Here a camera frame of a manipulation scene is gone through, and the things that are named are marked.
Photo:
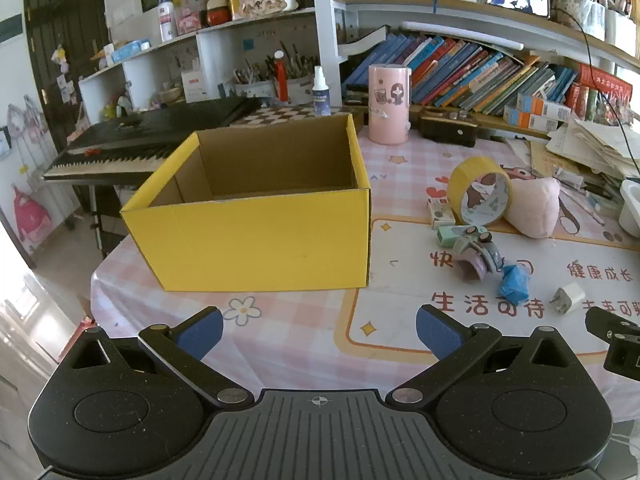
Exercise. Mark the blue tissue pack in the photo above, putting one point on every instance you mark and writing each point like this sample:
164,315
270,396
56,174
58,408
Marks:
130,51

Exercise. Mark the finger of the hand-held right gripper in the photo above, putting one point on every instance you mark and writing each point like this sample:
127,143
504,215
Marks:
620,327

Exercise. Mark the red round doll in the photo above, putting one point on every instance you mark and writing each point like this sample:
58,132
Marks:
218,10

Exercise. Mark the black electronic keyboard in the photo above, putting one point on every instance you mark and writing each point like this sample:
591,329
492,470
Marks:
150,135

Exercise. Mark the pink gift box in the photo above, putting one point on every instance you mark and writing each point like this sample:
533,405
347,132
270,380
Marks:
189,22

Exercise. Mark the blue toy truck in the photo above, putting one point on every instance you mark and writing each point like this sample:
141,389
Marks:
480,252

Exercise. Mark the checkered board box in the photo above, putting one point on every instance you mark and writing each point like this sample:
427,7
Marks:
285,114

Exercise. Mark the pink printed canister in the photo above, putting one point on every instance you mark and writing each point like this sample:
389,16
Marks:
387,105

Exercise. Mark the white lotion bottle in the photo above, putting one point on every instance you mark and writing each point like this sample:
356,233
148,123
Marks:
166,20

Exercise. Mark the yellow tape roll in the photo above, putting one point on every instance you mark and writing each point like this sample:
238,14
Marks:
462,180

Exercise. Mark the small white staple box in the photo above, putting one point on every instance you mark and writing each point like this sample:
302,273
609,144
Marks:
440,212

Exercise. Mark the pink plush toy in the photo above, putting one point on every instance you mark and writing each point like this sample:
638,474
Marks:
537,207

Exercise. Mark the pink tablecloth covered desktop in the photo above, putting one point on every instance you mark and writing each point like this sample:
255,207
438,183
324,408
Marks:
400,170

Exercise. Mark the white charger plug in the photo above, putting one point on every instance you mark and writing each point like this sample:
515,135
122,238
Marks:
570,297

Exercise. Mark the black rectangular case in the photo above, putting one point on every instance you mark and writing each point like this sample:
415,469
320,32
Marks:
447,127

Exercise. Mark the white spray bottle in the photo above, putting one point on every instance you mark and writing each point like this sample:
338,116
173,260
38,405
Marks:
320,97

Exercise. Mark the white box with red label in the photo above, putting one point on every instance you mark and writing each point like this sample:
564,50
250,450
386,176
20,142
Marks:
194,87

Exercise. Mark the blue crumpled wrapper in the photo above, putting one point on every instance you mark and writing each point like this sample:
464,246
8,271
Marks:
515,285

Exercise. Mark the row of books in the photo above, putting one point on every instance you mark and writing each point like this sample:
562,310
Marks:
460,72

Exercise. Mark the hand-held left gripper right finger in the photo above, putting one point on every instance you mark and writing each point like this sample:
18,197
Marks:
437,331

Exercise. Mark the small green box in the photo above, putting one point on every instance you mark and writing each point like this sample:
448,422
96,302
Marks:
447,235

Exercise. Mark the blue orange white carton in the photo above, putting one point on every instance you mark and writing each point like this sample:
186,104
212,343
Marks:
547,107
525,120

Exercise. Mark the pink hanging bag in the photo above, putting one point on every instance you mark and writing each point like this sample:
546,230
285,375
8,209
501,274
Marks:
30,220

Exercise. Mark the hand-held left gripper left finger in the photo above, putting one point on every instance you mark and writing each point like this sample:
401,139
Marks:
200,332

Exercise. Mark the yellow cardboard box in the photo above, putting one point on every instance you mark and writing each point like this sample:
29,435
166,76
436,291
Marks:
250,245

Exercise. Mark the stack of papers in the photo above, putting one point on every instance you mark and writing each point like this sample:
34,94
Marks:
590,145

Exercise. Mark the black keyboard stand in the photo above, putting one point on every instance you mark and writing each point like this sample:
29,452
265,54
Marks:
100,220

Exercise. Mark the dark wooden door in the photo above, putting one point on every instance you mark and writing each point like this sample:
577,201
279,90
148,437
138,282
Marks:
65,35

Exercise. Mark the white bookshelf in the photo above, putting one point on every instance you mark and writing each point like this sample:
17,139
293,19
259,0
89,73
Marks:
325,25

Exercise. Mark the white pen holder row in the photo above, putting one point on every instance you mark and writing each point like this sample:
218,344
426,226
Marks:
300,90

